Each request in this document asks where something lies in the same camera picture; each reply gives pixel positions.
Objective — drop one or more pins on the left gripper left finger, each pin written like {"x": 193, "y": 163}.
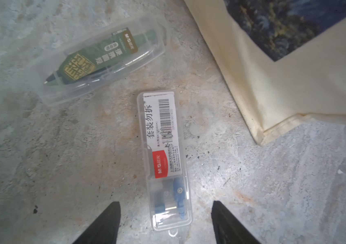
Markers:
{"x": 104, "y": 230}

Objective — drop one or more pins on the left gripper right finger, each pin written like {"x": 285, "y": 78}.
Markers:
{"x": 227, "y": 228}

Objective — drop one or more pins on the compass set red label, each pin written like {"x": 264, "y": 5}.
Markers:
{"x": 162, "y": 141}

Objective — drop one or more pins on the green compass set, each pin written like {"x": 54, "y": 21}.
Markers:
{"x": 98, "y": 59}

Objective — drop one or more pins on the cream canvas tote bag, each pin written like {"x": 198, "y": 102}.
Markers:
{"x": 307, "y": 85}

